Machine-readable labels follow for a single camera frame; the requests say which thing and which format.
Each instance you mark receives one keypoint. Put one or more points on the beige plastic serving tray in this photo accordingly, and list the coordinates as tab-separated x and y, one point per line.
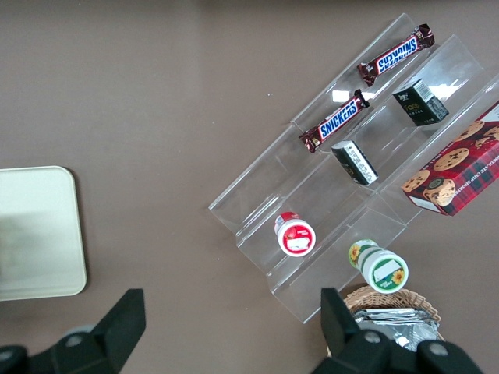
39	233

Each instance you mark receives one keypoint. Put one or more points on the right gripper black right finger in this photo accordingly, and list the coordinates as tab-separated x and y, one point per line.
343	343

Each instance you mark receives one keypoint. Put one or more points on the red tartan cookie box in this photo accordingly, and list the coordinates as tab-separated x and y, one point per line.
460	175

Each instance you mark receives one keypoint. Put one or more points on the small black carton box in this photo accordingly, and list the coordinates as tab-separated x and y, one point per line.
421	103
354	161

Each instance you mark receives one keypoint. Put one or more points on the aluminium foil tray stack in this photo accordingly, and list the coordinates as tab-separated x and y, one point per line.
405	327

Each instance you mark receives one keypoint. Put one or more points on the Snickers chocolate bar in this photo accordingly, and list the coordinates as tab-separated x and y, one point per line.
335	121
395	54

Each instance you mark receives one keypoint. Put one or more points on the oval tan wicker basket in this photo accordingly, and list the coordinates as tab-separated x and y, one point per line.
390	298

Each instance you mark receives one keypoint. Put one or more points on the clear acrylic stepped shelf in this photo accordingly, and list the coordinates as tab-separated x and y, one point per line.
382	132
273	187

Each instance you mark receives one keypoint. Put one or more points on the red lid yoghurt cup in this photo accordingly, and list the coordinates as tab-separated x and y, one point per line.
296	237

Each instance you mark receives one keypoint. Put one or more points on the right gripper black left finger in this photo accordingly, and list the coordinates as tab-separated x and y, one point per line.
117	331

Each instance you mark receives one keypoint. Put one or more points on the green lid yoghurt cup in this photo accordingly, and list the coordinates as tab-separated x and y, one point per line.
382	269

